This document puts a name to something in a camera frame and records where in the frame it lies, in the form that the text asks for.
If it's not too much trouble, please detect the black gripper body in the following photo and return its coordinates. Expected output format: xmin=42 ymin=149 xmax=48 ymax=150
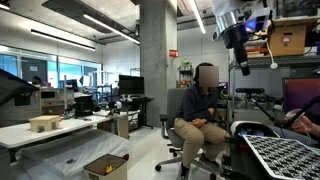
xmin=222 ymin=25 xmax=249 ymax=64

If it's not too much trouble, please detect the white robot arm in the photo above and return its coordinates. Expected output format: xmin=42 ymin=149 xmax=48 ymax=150
xmin=212 ymin=0 xmax=271 ymax=76

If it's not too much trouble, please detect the operator hand at right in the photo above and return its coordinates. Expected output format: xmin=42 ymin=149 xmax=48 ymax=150
xmin=291 ymin=116 xmax=320 ymax=137

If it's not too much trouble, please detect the cardboard box on shelf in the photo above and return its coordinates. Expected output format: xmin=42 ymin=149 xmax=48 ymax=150
xmin=269 ymin=25 xmax=306 ymax=56

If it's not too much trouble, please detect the red screen monitor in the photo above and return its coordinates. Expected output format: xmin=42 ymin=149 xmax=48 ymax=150
xmin=282 ymin=77 xmax=320 ymax=112

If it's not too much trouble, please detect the seated person in dark sweater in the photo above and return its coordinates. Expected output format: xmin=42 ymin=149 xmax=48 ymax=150
xmin=174 ymin=63 xmax=230 ymax=180

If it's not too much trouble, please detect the grey office chair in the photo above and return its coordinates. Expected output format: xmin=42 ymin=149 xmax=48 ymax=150
xmin=155 ymin=88 xmax=222 ymax=180

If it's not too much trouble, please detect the checkered calibration board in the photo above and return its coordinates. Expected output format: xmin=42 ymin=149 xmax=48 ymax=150
xmin=243 ymin=135 xmax=320 ymax=180

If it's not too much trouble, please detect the black computer monitor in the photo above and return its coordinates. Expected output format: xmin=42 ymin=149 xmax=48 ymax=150
xmin=119 ymin=75 xmax=144 ymax=94

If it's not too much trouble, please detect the black printer on table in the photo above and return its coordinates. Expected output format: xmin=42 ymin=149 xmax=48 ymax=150
xmin=75 ymin=95 xmax=94 ymax=117

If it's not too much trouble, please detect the beige bin with toys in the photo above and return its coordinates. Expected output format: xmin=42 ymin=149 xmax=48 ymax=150
xmin=83 ymin=154 xmax=127 ymax=180

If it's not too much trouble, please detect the beige lab instrument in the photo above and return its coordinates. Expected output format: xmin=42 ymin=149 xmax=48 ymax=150
xmin=41 ymin=88 xmax=74 ymax=115

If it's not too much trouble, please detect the small wooden block box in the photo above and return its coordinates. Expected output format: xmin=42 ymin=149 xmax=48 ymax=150
xmin=29 ymin=115 xmax=59 ymax=133

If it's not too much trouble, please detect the black tilted panel left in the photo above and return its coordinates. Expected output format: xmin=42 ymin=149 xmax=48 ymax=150
xmin=0 ymin=69 xmax=39 ymax=106

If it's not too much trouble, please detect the white work table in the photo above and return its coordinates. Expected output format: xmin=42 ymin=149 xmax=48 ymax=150
xmin=0 ymin=115 xmax=111 ymax=149

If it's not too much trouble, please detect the black stereo camera on tripod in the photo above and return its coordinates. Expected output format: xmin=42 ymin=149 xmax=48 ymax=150
xmin=235 ymin=88 xmax=265 ymax=94

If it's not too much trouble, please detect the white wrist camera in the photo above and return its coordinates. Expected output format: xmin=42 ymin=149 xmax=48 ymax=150
xmin=245 ymin=7 xmax=270 ymax=32

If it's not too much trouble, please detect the metal wire shelf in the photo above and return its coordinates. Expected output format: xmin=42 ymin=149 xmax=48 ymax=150
xmin=227 ymin=14 xmax=320 ymax=128

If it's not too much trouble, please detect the red wall sign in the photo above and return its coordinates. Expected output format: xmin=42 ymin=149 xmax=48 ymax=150
xmin=169 ymin=49 xmax=179 ymax=58

